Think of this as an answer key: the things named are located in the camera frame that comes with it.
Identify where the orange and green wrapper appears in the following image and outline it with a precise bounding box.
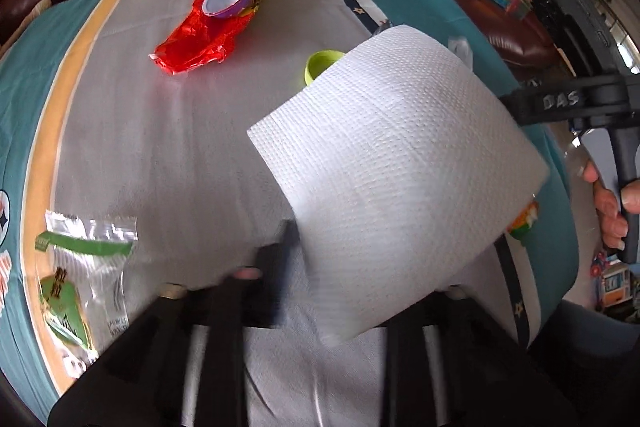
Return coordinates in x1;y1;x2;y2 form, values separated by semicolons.
507;199;541;248

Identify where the clear bag with green label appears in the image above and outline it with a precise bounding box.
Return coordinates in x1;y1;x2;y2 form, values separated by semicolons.
34;209;138;358

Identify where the beige deer plush toy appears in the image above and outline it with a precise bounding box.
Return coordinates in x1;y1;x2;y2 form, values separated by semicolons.
0;0;53;58

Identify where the white paper towel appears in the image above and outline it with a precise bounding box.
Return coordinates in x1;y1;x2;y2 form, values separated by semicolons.
247;24;551;348

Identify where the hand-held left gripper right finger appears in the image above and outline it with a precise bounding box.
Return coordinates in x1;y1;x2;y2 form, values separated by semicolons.
386;286;596;427

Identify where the green and white plastic cup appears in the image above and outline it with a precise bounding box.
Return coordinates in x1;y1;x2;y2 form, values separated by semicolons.
303;50;347;88

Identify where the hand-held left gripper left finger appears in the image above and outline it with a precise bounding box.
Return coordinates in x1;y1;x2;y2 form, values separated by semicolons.
47;221;301;427

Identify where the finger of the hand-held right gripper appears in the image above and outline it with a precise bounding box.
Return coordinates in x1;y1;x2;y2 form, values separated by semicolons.
500;77;594;126

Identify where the dark grey cloth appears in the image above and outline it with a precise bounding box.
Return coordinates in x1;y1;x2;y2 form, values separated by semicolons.
530;299;640;427

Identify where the person's right hand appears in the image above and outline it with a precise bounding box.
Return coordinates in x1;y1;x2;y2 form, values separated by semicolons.
582;159;640;253

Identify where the red snack wrapper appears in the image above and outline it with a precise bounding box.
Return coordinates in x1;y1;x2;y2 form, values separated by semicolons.
152;0;274;78

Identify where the colourful toy box on floor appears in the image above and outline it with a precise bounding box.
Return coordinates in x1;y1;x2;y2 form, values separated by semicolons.
592;252;636;313

